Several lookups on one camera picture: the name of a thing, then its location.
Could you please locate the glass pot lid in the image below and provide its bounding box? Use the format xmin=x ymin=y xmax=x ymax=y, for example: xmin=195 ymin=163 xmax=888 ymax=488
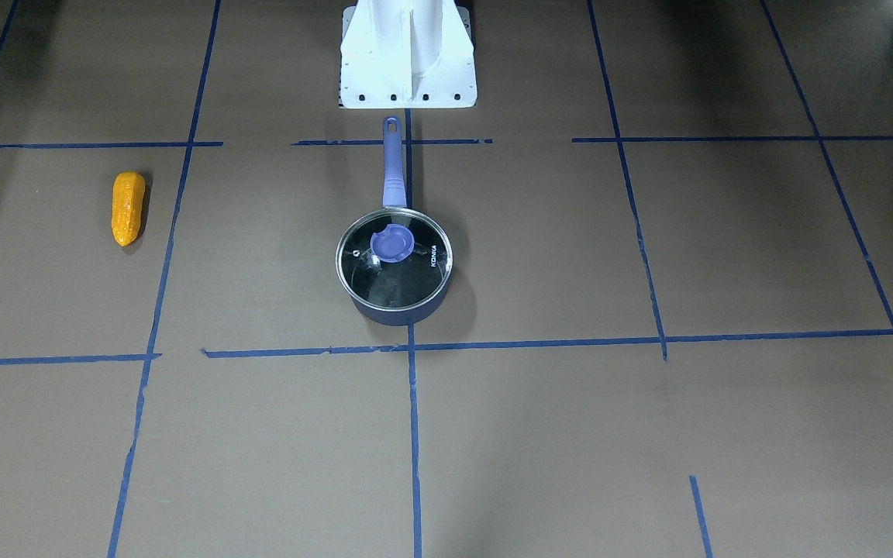
xmin=334 ymin=208 xmax=453 ymax=313

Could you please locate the yellow plastic corn cob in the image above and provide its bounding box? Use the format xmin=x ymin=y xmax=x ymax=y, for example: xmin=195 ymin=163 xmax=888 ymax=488
xmin=111 ymin=172 xmax=147 ymax=247

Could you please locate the dark blue saucepan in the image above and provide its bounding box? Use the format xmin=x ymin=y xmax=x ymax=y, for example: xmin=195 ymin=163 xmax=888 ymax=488
xmin=334 ymin=116 xmax=453 ymax=326

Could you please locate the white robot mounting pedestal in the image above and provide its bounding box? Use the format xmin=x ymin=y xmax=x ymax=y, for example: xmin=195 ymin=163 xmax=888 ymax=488
xmin=338 ymin=1 xmax=478 ymax=110

